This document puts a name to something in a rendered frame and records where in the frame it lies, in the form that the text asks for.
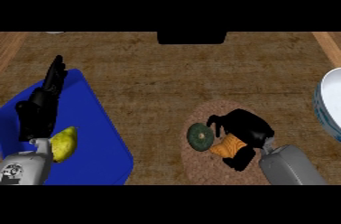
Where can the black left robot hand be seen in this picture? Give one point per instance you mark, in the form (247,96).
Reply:
(39,107)

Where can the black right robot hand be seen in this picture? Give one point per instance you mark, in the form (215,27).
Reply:
(249,125)

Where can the orange croissant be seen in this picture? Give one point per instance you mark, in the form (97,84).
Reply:
(226,147)

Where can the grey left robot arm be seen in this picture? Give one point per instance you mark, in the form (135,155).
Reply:
(27,164)

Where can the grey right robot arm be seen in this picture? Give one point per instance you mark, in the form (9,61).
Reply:
(288,165)

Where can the brown woven round placemat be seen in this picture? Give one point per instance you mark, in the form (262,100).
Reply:
(209,170)

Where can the white bowl with blue pattern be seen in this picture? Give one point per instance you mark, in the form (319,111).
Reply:
(330,98)

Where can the dark green round squash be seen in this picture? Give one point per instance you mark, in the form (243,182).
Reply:
(200,137)

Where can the blue cutting board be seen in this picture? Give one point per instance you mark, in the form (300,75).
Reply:
(89,134)

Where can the black appliance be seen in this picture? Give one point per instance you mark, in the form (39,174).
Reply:
(193,38)

